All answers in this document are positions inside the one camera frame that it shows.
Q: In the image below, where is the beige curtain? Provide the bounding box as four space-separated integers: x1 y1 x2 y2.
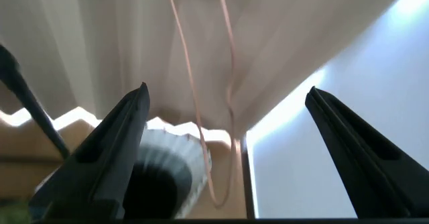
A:
0 0 414 141

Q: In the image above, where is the pink clothes hanger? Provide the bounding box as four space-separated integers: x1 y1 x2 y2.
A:
164 0 239 209

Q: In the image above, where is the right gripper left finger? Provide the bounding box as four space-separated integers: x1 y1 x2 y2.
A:
28 82 151 220

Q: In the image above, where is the white laundry basket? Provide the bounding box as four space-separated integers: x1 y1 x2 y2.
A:
124 128 212 219

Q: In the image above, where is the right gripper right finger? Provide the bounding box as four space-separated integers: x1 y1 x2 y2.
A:
304 86 429 218

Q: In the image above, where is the black clothes rack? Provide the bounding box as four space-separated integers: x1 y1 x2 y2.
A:
0 44 70 160

